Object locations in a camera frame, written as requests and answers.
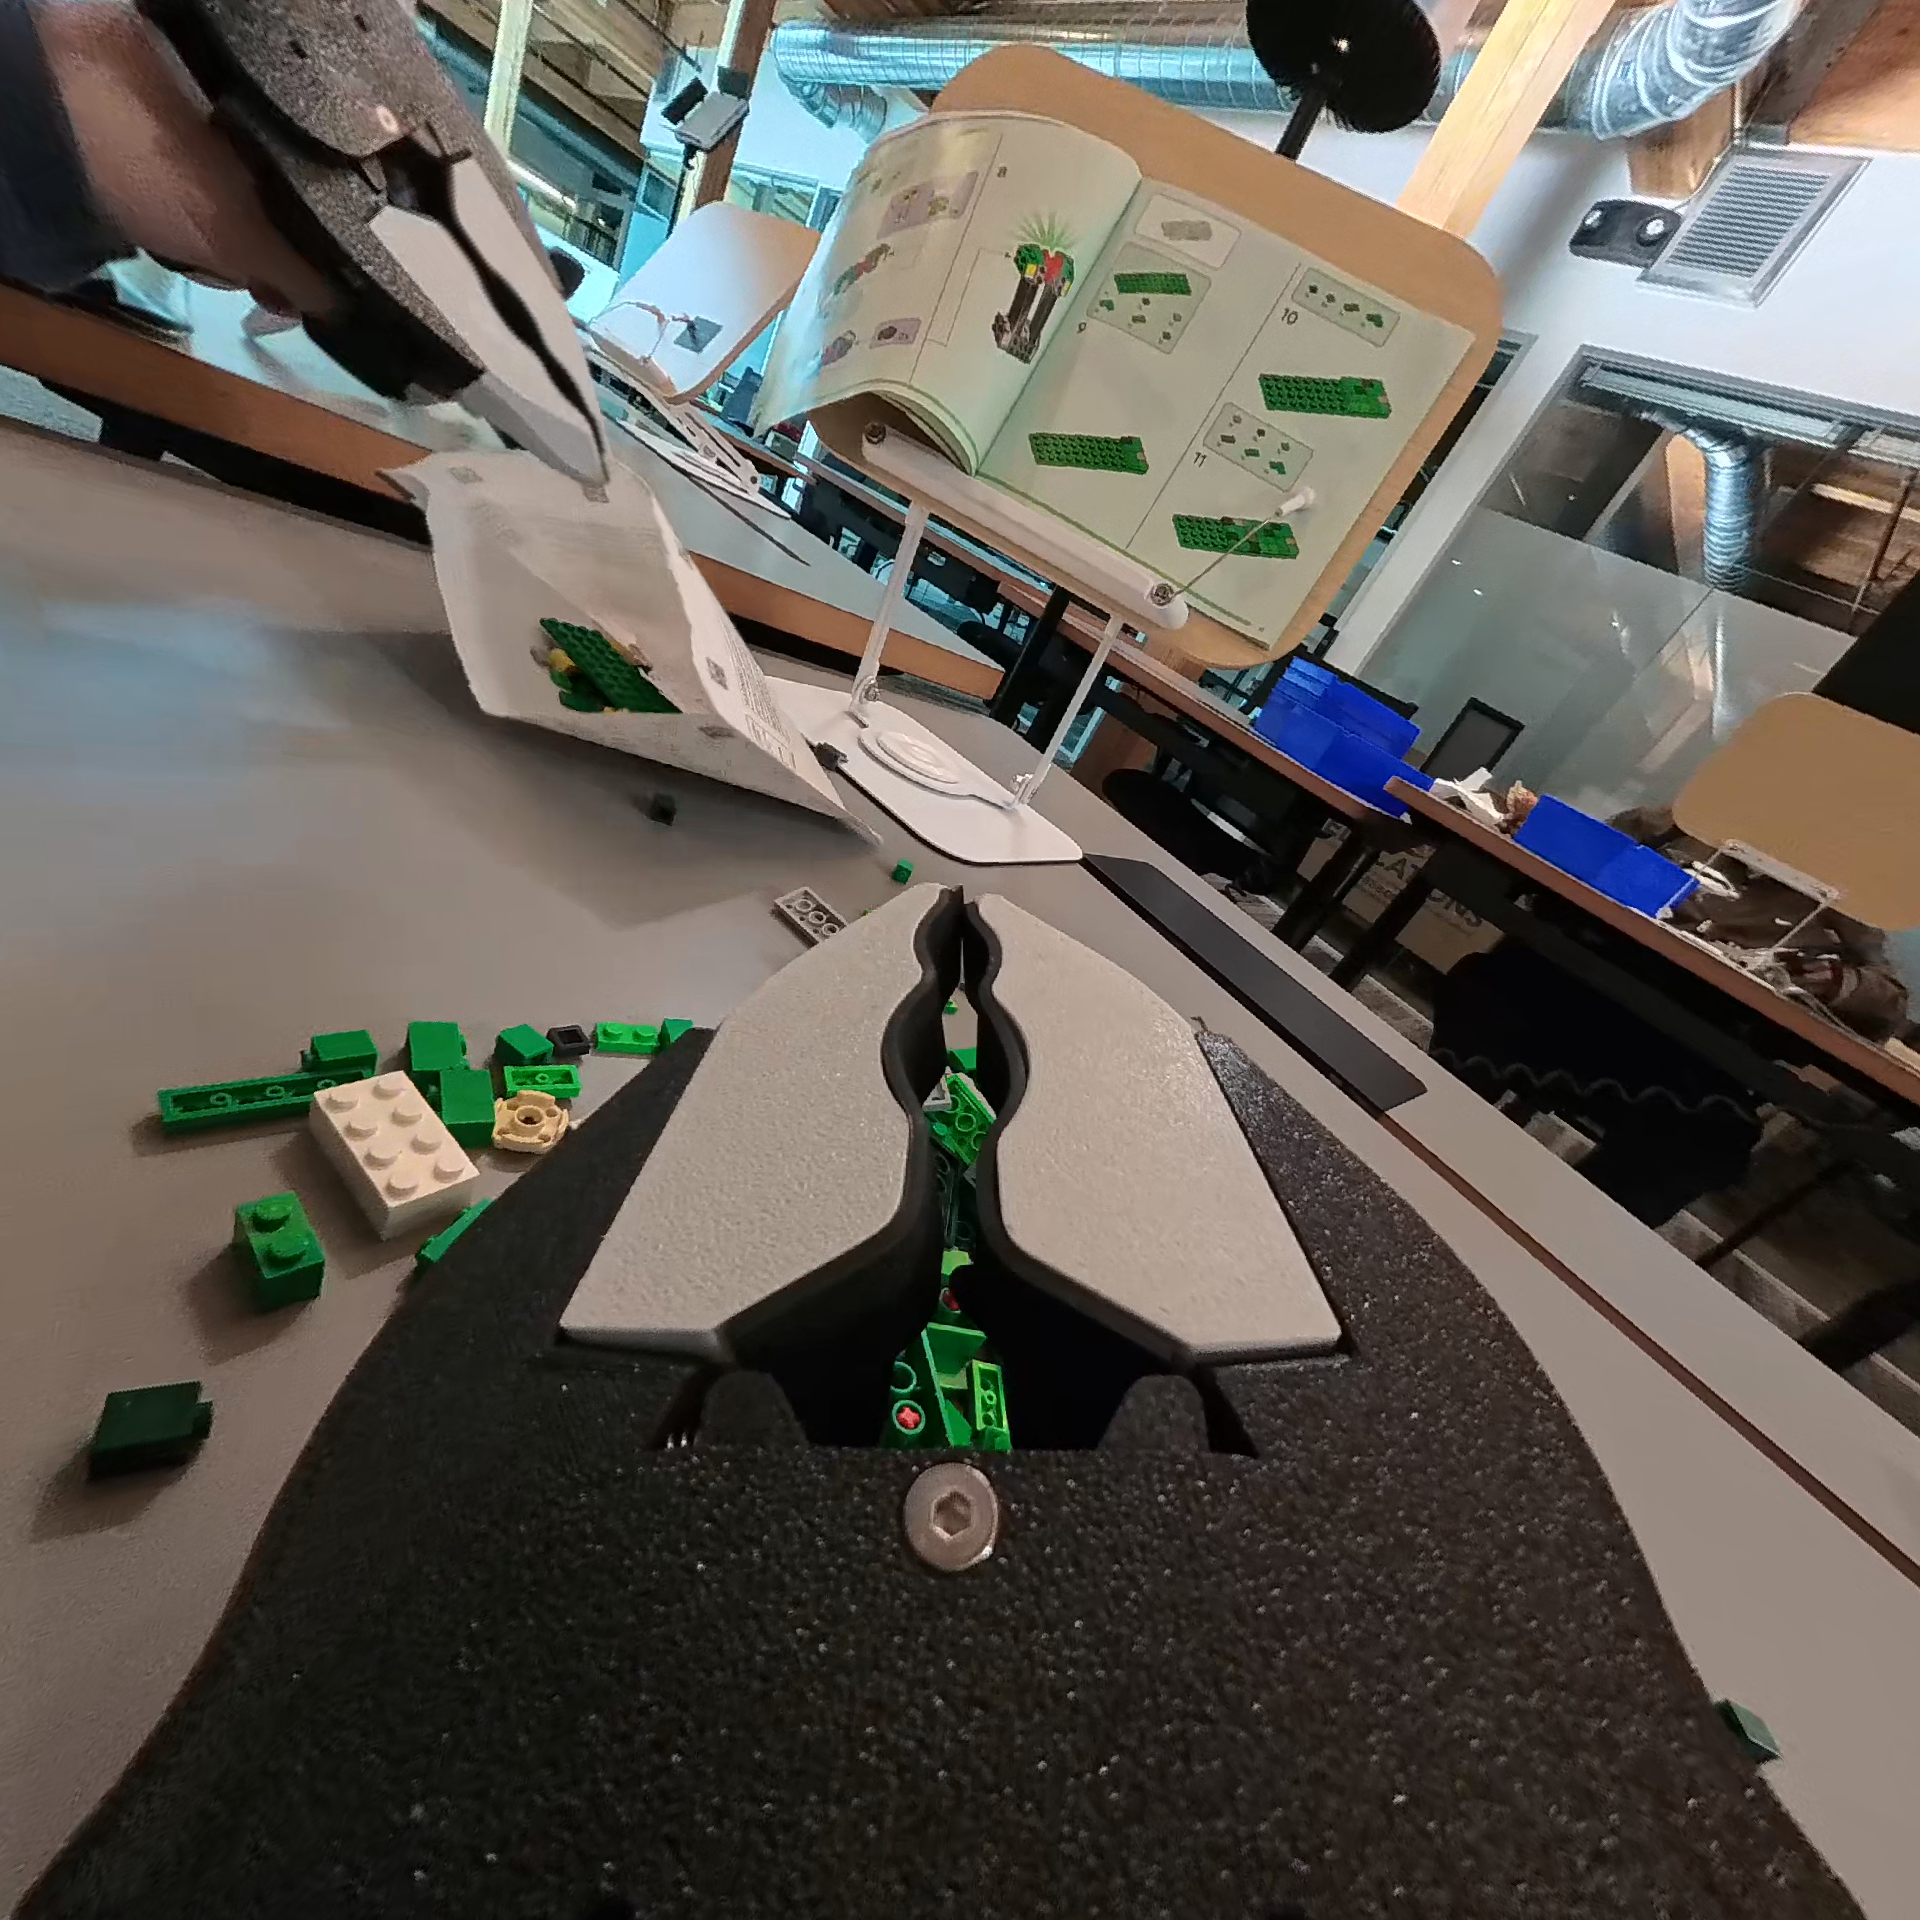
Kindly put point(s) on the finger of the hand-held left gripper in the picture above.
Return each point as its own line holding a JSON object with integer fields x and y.
{"x": 442, "y": 284}
{"x": 503, "y": 224}

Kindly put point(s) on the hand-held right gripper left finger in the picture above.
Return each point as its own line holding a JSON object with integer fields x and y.
{"x": 781, "y": 1142}

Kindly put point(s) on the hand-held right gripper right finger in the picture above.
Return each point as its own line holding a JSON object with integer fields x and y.
{"x": 1141, "y": 1172}

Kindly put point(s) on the white paper bag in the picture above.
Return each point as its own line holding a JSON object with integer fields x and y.
{"x": 600, "y": 557}

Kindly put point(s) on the handful of small green bricks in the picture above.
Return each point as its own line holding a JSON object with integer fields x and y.
{"x": 600, "y": 668}

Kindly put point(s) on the person's left forearm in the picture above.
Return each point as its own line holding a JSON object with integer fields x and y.
{"x": 31, "y": 135}

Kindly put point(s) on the grey desk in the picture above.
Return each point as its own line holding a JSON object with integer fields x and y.
{"x": 225, "y": 839}

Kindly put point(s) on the person's left hand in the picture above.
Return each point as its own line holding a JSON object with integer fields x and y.
{"x": 181, "y": 182}

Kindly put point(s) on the grey toy plate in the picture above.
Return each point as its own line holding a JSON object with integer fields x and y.
{"x": 809, "y": 915}

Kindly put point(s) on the tan round toy piece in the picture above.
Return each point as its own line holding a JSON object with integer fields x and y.
{"x": 528, "y": 1124}

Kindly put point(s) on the pile of green toy bricks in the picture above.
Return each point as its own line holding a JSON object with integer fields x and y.
{"x": 464, "y": 1102}

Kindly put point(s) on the white toy brick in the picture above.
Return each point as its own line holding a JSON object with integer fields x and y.
{"x": 394, "y": 1153}

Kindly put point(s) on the stack of blue bins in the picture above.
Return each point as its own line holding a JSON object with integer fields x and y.
{"x": 1336, "y": 727}

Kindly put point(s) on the green studded toy brick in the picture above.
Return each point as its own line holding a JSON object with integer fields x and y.
{"x": 281, "y": 1257}

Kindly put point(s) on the long green toy plate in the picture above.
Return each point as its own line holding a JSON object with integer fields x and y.
{"x": 255, "y": 1102}

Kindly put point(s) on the dark monitor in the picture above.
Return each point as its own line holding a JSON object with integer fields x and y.
{"x": 1477, "y": 740}

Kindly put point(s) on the blue bin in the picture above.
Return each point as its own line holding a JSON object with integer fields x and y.
{"x": 1599, "y": 855}

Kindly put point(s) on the dark green toy brick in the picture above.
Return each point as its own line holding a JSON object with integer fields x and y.
{"x": 146, "y": 1433}

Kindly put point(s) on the open instruction booklet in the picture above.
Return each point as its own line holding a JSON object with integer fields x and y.
{"x": 1201, "y": 376}

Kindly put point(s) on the wooden book stand white base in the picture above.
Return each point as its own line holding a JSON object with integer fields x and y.
{"x": 1277, "y": 165}

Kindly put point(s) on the dark green small tile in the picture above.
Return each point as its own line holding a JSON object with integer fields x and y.
{"x": 1750, "y": 1733}

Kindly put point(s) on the black round lamp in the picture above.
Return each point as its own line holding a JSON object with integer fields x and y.
{"x": 1350, "y": 54}

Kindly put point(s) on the grey air vent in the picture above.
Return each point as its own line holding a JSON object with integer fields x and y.
{"x": 1757, "y": 224}

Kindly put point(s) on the silver air duct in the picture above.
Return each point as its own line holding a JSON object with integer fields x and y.
{"x": 1021, "y": 60}
{"x": 1680, "y": 60}

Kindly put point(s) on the black wall device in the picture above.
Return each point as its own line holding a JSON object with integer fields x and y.
{"x": 1624, "y": 230}

